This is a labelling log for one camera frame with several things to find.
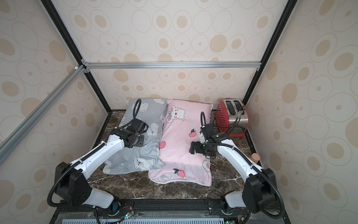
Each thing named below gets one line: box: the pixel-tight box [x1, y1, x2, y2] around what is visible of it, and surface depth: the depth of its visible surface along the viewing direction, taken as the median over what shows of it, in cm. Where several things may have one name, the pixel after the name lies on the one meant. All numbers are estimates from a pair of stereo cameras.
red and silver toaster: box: [215, 98, 249, 138], surface depth 96 cm
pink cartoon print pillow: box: [148, 99, 214, 187], surface depth 85 cm
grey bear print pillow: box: [102, 98, 169, 175], surface depth 85 cm
